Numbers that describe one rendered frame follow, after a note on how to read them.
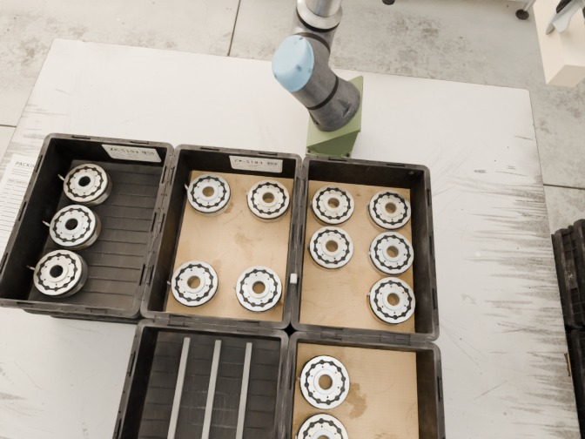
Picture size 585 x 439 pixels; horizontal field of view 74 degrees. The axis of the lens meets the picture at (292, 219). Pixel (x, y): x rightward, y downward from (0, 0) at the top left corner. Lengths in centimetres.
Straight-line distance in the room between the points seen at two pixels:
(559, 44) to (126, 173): 104
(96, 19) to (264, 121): 170
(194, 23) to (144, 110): 133
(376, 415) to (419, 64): 199
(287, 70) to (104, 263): 63
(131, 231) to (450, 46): 215
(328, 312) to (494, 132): 82
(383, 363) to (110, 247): 68
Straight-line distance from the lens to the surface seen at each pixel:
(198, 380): 91
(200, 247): 95
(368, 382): 91
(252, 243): 93
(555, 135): 255
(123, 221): 102
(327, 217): 93
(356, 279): 93
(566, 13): 107
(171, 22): 263
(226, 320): 80
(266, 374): 89
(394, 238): 95
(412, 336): 84
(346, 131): 108
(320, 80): 101
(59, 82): 150
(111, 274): 99
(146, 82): 140
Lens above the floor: 172
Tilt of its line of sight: 69 degrees down
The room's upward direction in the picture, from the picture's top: 6 degrees clockwise
